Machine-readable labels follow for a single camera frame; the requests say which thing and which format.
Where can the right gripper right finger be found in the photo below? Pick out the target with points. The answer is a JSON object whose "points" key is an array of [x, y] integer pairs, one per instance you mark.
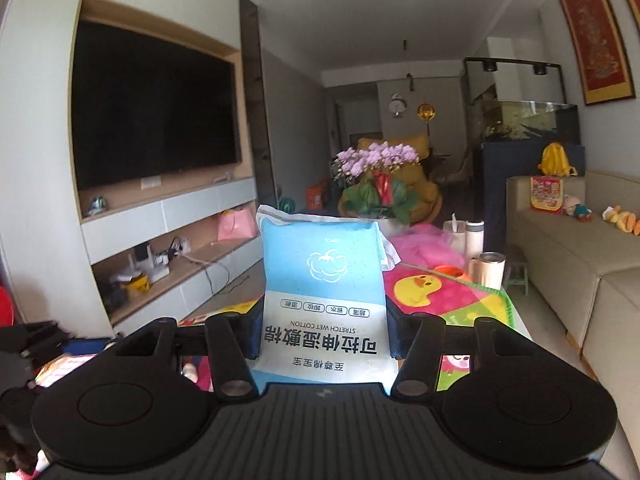
{"points": [[418, 340]]}

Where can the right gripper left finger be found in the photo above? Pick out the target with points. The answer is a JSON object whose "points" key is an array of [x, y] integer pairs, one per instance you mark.
{"points": [[231, 338]]}

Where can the blue white cotton pack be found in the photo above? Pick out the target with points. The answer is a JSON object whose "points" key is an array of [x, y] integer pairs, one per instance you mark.
{"points": [[324, 317]]}

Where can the colourful cartoon play mat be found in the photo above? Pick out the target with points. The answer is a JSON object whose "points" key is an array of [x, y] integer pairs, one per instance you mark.
{"points": [[413, 290]]}

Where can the rose gold tumbler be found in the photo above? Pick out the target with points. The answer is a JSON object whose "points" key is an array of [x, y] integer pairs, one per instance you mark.
{"points": [[487, 269]]}

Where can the pink tulle cloth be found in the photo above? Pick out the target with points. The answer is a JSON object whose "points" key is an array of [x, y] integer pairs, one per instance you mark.
{"points": [[426, 246]]}

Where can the white media cabinet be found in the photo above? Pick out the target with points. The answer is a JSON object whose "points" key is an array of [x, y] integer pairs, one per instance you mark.
{"points": [[182, 201]]}

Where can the pink gift bag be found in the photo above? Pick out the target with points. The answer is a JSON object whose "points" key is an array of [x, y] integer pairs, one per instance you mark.
{"points": [[236, 224]]}

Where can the white thermos bottle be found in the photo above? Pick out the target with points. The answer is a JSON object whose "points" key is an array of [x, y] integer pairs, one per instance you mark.
{"points": [[474, 238]]}

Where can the watermelon ball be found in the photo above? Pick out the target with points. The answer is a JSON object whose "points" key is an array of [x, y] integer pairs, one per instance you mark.
{"points": [[287, 205]]}

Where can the pink orchid flower pot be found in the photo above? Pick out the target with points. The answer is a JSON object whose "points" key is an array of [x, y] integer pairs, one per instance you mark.
{"points": [[372, 189]]}

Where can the beige sofa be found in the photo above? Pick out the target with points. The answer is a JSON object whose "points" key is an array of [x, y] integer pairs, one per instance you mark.
{"points": [[588, 272]]}

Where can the orange bag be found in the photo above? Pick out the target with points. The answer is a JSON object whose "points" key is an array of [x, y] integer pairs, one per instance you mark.
{"points": [[316, 196]]}

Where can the black television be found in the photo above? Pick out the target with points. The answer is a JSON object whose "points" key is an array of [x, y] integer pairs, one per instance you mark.
{"points": [[142, 107]]}

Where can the fish tank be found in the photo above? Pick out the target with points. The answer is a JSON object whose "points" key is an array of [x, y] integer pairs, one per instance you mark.
{"points": [[511, 100]]}

